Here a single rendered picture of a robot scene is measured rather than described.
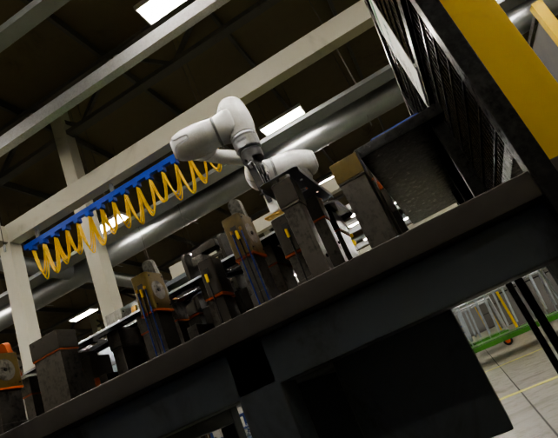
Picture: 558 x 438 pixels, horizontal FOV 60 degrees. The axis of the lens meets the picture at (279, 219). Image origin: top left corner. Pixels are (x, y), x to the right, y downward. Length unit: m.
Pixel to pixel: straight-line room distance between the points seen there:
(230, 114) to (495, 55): 0.94
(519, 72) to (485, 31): 0.10
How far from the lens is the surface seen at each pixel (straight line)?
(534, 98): 0.92
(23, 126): 4.53
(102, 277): 10.01
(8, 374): 1.90
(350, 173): 1.30
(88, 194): 5.50
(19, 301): 5.86
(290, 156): 2.15
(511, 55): 0.95
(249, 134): 1.61
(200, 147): 1.64
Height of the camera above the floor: 0.54
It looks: 20 degrees up
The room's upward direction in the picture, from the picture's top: 24 degrees counter-clockwise
